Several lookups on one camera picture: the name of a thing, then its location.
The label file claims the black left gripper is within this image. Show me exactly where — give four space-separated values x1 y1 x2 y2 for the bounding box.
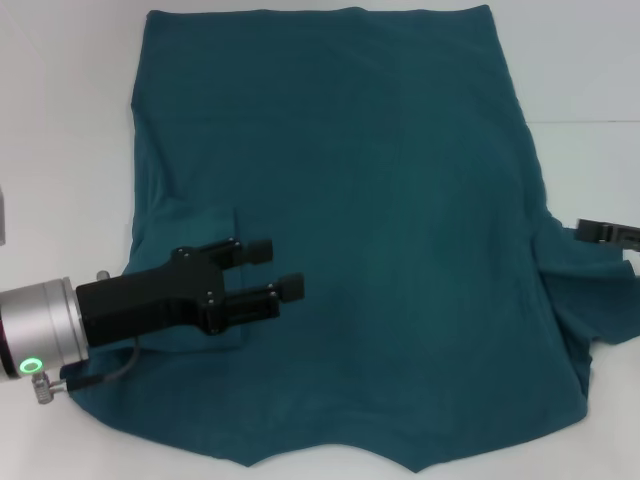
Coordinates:
73 238 307 349

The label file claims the teal blue shirt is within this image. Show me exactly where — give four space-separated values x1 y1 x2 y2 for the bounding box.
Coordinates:
62 4 640 446

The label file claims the left arm cable with plug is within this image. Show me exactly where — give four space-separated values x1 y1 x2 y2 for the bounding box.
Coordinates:
32 344 142 404

